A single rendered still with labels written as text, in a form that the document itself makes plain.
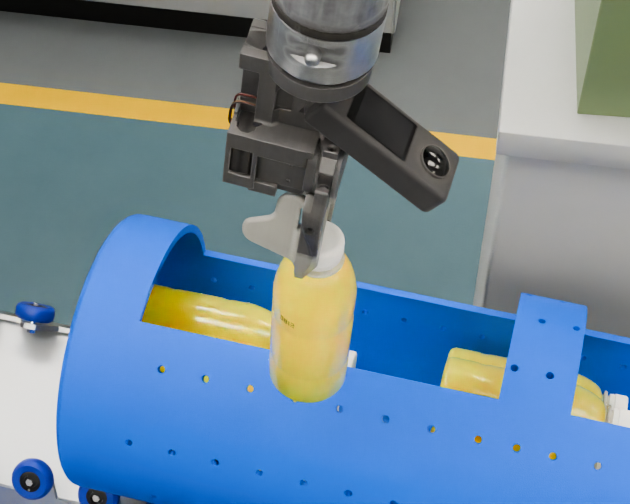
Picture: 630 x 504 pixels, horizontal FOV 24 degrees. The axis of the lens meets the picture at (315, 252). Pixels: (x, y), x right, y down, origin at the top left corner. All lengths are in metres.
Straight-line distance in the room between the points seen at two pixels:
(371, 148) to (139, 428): 0.49
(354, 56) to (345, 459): 0.51
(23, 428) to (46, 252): 1.33
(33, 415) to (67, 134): 1.56
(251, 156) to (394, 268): 1.92
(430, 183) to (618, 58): 0.62
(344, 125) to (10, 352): 0.84
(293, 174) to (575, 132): 0.67
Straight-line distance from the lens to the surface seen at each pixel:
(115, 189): 3.07
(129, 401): 1.37
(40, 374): 1.71
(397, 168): 0.99
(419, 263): 2.93
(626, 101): 1.64
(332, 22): 0.90
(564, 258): 1.81
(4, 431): 1.68
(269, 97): 0.99
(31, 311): 1.70
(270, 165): 1.02
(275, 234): 1.07
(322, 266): 1.11
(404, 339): 1.58
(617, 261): 1.81
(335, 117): 0.97
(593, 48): 1.58
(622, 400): 1.49
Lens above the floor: 2.36
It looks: 53 degrees down
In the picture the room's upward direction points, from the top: straight up
